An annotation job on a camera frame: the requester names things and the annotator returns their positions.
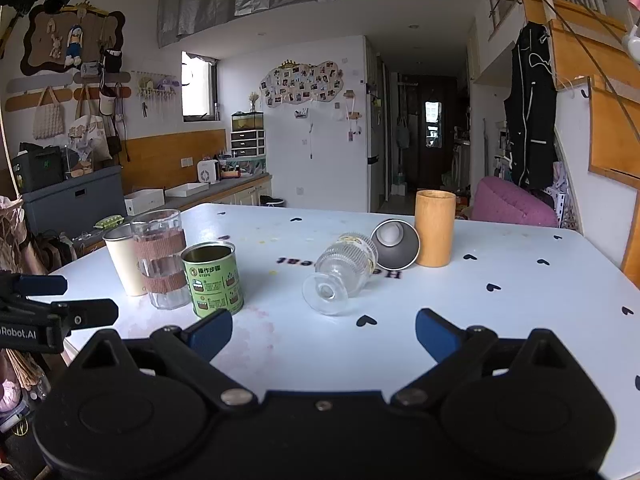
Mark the black and green case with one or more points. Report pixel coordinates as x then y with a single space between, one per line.
39 166

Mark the printed canvas tote bag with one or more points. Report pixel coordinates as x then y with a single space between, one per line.
90 135

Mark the white refrigerator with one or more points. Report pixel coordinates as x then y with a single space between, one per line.
375 147

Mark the white drawer unit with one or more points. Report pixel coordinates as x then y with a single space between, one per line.
247 142

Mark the green tin can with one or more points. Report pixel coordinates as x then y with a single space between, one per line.
212 280

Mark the green egg tray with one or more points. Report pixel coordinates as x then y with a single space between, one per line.
110 221

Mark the low white cabinet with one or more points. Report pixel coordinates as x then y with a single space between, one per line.
225 194

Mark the cloud-shaped photo board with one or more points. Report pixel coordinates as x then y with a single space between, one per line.
300 82

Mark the clear glass with brown sleeve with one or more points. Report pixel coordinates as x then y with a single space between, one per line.
160 260

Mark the grey storage box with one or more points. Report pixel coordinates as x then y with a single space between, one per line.
75 202

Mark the glass fish tank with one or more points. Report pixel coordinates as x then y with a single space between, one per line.
247 120

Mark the stainless steel cup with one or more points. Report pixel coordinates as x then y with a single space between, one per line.
396 250

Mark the black round bin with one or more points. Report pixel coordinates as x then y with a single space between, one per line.
274 202

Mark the cream metal cup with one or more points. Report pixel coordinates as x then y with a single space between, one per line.
122 262

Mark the white flat box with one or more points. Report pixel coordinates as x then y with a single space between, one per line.
145 201

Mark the window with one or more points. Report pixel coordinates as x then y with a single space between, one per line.
200 86

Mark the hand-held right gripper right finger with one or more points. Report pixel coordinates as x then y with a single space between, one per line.
437 334

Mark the pink armchair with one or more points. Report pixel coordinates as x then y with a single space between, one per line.
515 202

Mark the wooden cup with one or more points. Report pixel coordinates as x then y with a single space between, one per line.
435 227

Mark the small white appliance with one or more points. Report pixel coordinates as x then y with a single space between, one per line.
207 171

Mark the brown felt wall board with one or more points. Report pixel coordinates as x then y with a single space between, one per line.
72 40

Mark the white tray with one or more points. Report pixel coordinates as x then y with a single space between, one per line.
187 189

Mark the black jacket with white trim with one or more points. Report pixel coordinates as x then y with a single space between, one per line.
530 110

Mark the clear ribbed glass cup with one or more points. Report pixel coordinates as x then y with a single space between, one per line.
340 272

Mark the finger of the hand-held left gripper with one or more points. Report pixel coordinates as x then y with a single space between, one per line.
42 285
87 312

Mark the wooden staircase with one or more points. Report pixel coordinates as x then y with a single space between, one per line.
587 90

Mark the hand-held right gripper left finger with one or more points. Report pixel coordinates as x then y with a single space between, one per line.
212 334

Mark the cream knitted tote bag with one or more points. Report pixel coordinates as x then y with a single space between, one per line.
47 121

